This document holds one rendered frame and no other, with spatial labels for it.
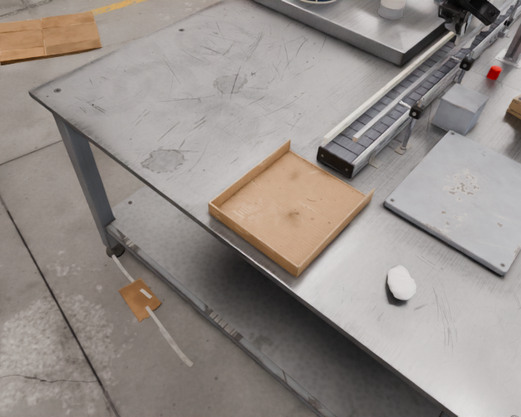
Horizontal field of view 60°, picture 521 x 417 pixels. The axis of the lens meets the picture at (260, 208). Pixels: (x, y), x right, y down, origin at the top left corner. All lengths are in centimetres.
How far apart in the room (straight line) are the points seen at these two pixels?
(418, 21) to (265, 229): 105
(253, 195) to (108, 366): 98
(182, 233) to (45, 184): 89
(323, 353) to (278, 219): 65
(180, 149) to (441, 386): 81
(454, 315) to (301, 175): 47
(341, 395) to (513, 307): 66
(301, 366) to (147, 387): 57
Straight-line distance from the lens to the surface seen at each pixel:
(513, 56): 182
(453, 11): 154
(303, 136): 126
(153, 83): 146
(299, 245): 100
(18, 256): 219
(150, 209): 188
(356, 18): 174
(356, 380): 155
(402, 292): 95
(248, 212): 105
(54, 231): 222
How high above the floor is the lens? 164
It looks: 50 degrees down
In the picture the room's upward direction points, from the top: 4 degrees clockwise
